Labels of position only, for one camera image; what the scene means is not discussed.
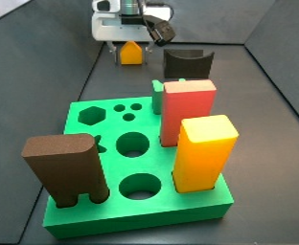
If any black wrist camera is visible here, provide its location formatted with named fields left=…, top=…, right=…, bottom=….
left=143, top=15, right=175, bottom=47

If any green arch peg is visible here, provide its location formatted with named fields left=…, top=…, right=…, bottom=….
left=151, top=78, right=187, bottom=116

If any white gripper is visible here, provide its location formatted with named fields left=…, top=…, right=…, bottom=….
left=92, top=0, right=172, bottom=64

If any yellow three prong object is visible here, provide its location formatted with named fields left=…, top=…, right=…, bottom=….
left=120, top=41, right=143, bottom=65

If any green foam peg board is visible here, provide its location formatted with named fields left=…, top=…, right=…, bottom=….
left=44, top=97, right=234, bottom=239

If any yellow rectangular block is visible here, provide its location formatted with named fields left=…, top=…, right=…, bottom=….
left=172, top=115, right=239, bottom=193

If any red rectangular block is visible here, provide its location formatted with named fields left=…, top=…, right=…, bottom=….
left=160, top=79, right=216, bottom=147

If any black curved fixture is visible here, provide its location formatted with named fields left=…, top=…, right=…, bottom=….
left=164, top=49, right=215, bottom=78

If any brown two-legged block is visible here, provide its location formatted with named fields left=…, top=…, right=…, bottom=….
left=21, top=133, right=109, bottom=208

